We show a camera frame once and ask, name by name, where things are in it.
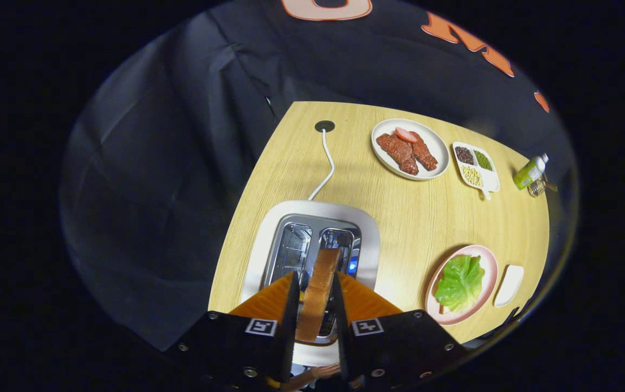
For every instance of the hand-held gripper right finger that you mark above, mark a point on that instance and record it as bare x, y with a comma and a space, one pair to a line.
399, 348

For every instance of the white square plate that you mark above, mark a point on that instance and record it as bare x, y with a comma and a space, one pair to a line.
508, 286

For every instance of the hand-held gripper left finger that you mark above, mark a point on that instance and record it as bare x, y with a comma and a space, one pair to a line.
236, 348

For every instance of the green label metal bottle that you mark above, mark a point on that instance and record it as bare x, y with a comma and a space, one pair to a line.
527, 173

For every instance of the white toaster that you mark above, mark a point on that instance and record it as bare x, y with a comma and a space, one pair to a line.
290, 207

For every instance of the green lettuce leaf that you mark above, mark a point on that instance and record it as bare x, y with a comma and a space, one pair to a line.
459, 283

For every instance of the pink sausage slice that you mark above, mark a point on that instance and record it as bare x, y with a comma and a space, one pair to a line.
406, 134

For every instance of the toasted bread slice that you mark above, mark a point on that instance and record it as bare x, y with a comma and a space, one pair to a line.
318, 294

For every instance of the white oval meat plate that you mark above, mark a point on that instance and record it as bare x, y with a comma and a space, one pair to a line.
439, 158

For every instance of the brown meat piece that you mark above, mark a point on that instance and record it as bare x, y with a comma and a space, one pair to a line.
426, 155
398, 153

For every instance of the pink plate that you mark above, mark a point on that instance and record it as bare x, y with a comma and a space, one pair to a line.
489, 261

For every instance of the white divided snack tray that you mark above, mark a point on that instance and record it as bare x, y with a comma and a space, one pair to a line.
489, 182

